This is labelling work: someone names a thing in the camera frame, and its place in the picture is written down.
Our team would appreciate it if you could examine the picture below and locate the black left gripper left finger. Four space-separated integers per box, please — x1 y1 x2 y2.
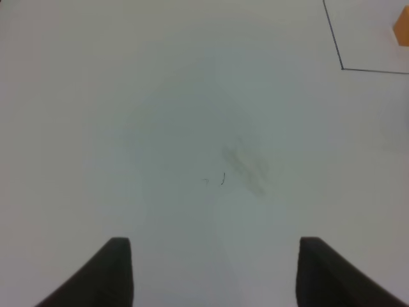
38 237 134 307

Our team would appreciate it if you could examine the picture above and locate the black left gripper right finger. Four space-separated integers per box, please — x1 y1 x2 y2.
295 237 408 307

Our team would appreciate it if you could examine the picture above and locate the orange template cube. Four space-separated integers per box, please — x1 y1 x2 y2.
393 5 409 47

